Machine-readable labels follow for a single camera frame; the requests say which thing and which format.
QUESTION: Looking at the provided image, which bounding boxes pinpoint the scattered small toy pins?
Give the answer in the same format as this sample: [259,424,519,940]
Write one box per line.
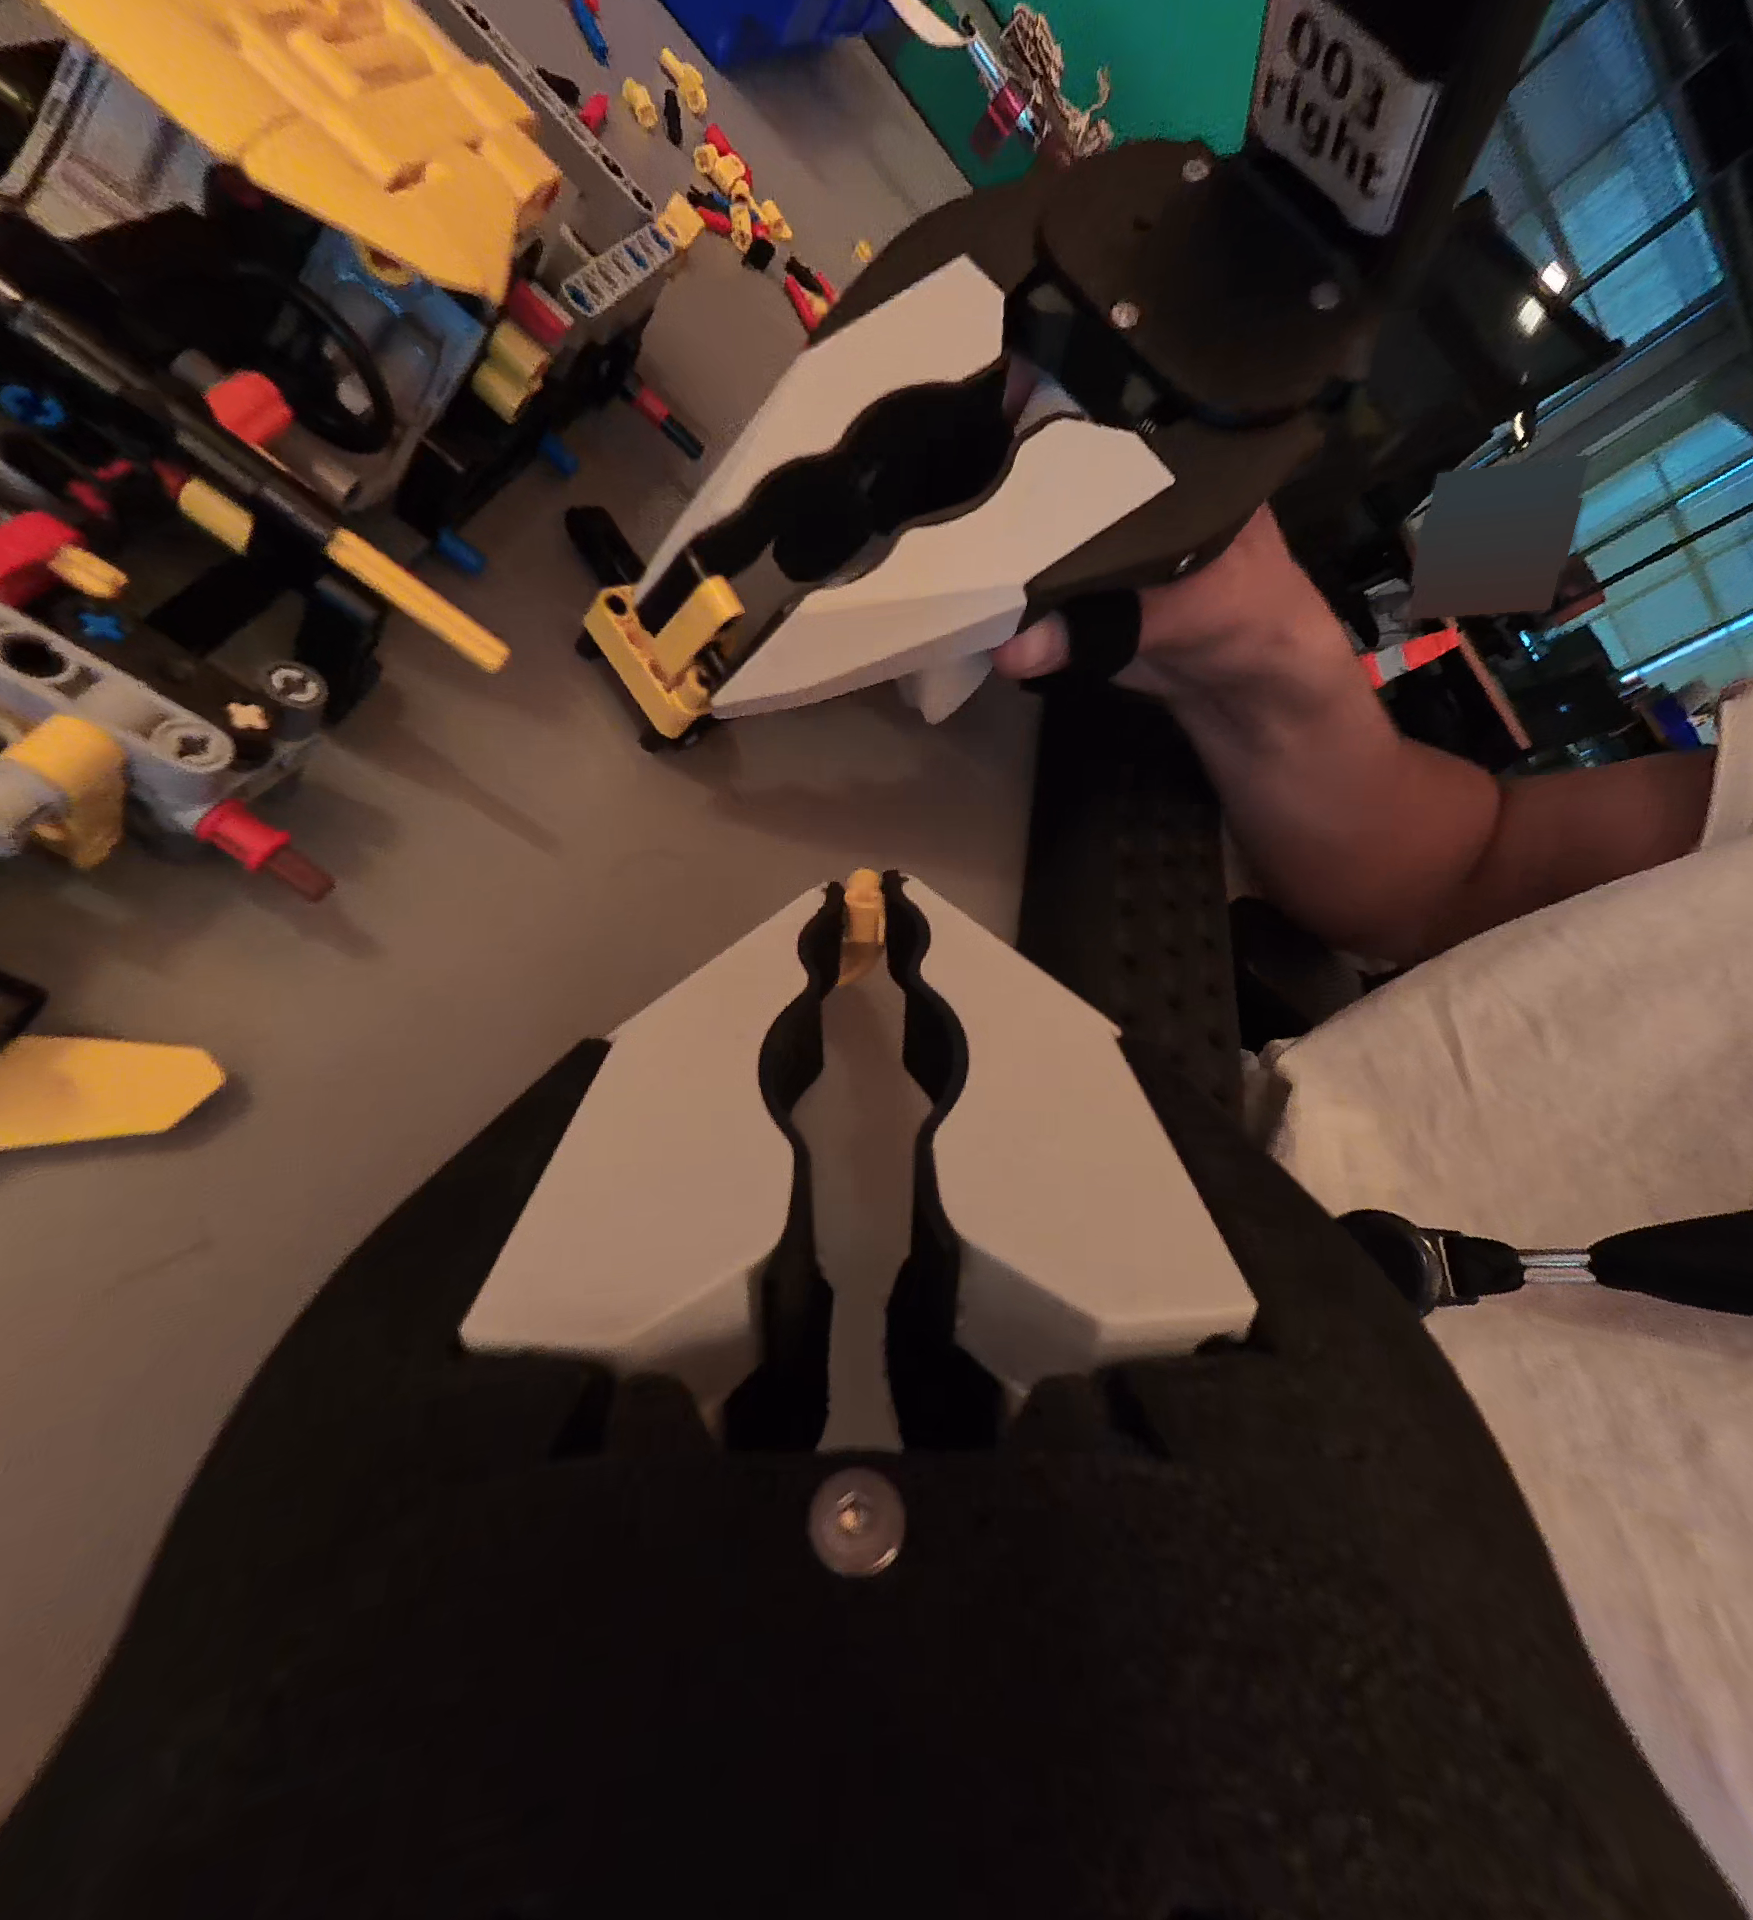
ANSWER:
[567,36,875,334]

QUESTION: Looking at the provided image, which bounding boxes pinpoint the green tote bin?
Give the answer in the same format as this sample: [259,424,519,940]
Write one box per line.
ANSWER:
[867,0,1273,163]

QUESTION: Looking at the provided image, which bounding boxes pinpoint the yellow toy car model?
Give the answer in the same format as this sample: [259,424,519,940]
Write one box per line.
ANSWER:
[0,0,712,904]

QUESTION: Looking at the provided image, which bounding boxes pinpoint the yellow pointed flat piece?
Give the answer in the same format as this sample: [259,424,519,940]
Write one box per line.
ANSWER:
[0,1035,229,1161]

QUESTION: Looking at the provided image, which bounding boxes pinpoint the person's right hand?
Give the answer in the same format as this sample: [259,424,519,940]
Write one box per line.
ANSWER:
[990,500,1362,726]

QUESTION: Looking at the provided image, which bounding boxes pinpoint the yellow curved toy piece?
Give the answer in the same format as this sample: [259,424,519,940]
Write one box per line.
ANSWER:
[840,860,896,987]

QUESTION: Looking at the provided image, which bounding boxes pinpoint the black toy connector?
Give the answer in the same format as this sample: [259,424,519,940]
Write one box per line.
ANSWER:
[567,510,651,591]

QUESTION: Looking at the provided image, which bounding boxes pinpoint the black lanyard cord clip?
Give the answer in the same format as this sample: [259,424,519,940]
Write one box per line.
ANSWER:
[1333,1199,1753,1333]

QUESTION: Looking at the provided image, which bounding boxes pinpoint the dark perforated pad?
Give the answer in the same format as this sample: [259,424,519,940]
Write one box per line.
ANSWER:
[1019,686,1247,1130]

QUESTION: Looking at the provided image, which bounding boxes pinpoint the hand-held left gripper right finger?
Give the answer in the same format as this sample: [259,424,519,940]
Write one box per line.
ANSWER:
[875,870,1259,1391]

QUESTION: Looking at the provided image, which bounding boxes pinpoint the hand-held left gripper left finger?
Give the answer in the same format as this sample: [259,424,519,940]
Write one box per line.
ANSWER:
[462,883,840,1403]

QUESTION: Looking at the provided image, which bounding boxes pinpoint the yellow toy brick assembly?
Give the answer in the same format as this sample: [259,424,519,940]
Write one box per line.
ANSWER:
[584,571,749,746]

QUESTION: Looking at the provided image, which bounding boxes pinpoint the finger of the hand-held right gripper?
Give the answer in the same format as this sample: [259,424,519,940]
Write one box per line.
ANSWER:
[632,246,1028,591]
[712,415,1176,710]

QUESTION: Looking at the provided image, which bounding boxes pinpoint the person's right forearm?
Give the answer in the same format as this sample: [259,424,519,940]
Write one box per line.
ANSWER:
[1226,661,1712,971]

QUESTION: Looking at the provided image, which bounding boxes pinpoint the small twine tag bundle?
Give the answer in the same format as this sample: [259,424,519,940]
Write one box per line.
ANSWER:
[963,0,1118,163]

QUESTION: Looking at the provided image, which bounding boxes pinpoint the arched paned window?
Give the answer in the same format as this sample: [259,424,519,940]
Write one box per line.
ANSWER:
[1568,415,1753,710]

